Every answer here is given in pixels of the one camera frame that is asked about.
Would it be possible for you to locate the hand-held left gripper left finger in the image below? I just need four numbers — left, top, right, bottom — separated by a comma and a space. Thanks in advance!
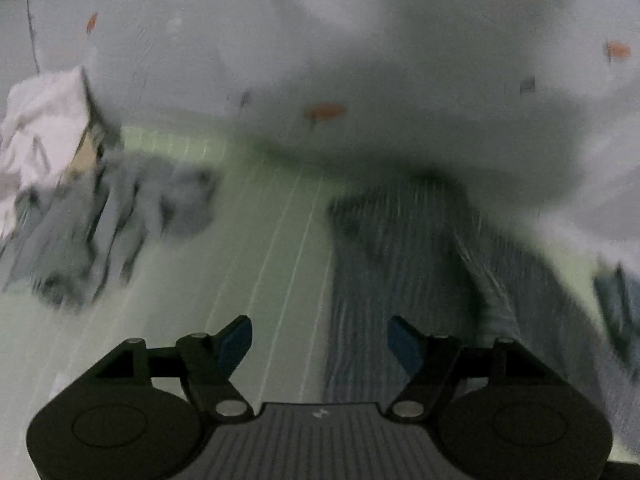
65, 315, 256, 418

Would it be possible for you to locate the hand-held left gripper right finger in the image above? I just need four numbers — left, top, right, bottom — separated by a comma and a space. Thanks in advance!
386, 315, 576, 418

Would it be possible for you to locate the blue white checked shirt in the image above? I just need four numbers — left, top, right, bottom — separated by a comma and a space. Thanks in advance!
322, 175, 640, 453

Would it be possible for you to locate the blue-grey garment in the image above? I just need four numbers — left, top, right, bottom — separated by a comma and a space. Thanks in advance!
592, 260, 640, 366

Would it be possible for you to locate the green grid cutting mat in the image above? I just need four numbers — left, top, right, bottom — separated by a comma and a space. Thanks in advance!
0, 125, 606, 480

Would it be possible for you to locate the grey garment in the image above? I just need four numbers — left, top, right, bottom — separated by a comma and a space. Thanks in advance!
2, 152, 218, 311

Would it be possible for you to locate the white garment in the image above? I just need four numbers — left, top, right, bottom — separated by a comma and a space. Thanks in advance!
0, 65, 96, 241

